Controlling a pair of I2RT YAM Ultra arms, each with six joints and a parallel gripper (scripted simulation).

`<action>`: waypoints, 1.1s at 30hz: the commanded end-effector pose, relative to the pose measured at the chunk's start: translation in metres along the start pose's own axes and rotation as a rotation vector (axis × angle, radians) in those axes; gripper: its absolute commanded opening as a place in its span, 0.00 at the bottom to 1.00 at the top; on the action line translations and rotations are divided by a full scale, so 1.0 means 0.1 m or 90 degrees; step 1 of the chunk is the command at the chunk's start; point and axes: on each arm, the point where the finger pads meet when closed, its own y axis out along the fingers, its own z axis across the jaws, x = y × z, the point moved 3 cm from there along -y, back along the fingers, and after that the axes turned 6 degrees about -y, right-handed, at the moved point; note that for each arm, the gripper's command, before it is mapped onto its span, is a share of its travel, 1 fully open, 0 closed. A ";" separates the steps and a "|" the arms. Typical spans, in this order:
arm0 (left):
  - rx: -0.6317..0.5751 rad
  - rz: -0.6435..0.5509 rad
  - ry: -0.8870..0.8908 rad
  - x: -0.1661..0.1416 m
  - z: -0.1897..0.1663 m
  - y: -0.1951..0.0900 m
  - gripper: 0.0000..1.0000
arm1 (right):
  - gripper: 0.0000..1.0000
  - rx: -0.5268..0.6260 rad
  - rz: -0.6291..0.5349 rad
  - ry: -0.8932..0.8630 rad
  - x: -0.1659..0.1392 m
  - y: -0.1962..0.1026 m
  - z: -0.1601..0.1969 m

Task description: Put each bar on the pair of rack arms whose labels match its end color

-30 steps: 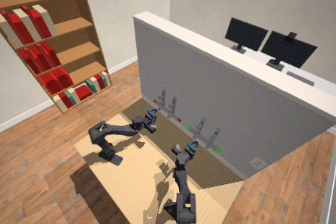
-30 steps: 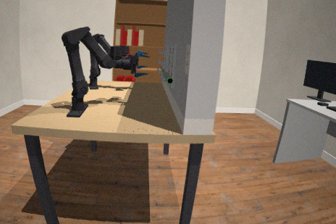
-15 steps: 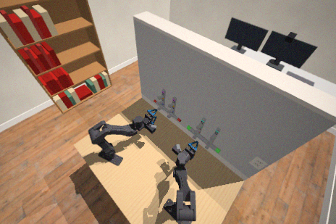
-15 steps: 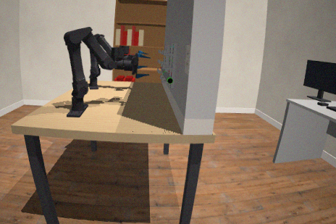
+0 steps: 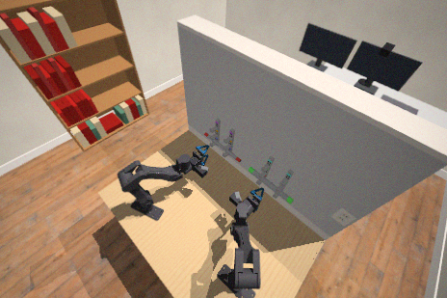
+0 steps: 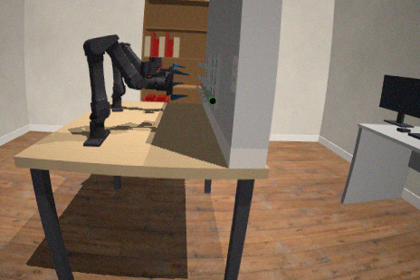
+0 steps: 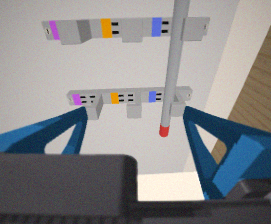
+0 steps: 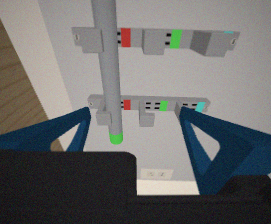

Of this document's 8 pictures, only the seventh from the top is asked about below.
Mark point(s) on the grey metal bar with red end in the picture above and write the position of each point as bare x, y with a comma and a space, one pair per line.
180, 11

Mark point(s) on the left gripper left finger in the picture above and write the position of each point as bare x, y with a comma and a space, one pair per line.
32, 139

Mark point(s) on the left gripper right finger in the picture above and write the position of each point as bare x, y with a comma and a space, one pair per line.
248, 152

